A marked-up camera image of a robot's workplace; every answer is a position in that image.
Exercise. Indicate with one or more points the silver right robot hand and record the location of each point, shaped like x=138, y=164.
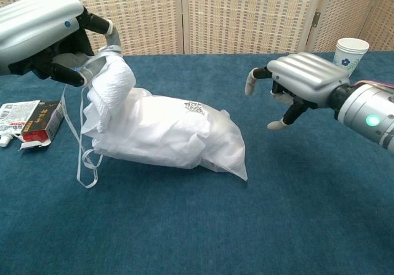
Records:
x=307, y=72

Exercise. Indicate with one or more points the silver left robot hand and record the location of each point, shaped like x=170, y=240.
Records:
x=34, y=29

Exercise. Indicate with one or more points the translucent plastic bag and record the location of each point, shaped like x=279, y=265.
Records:
x=215, y=139

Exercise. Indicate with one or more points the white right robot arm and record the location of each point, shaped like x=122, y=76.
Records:
x=363, y=109

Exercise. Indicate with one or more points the white paper cup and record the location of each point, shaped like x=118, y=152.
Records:
x=351, y=53

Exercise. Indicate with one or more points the white spout pouch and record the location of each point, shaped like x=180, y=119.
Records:
x=15, y=112

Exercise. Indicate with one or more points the woven folding screen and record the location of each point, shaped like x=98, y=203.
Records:
x=246, y=10

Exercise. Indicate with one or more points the black red carton box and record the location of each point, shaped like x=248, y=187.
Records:
x=40, y=118

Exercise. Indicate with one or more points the blue carpet table cover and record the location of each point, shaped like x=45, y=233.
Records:
x=197, y=225

